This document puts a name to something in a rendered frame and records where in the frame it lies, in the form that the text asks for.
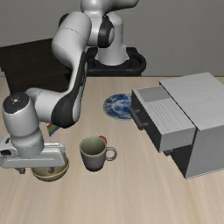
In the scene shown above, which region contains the grey cabinet drawer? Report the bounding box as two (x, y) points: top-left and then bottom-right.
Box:
(129, 85), (197, 153)

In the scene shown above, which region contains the grey cabinet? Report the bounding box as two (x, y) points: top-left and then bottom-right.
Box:
(158, 72), (224, 180)

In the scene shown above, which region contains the yellow bowl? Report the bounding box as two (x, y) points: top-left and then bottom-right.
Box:
(30, 157), (71, 183)

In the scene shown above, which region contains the blue and white plate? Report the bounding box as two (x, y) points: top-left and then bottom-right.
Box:
(102, 93), (134, 121)

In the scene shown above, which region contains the grey-green mug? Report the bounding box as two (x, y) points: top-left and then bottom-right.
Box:
(79, 136), (118, 172)

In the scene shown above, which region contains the rainbow striped object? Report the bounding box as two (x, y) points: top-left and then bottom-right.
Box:
(46, 122), (61, 137)

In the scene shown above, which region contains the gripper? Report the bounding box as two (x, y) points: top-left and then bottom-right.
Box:
(0, 135), (67, 175)

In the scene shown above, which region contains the dark slatted rack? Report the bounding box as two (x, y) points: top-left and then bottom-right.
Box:
(0, 38), (73, 95)

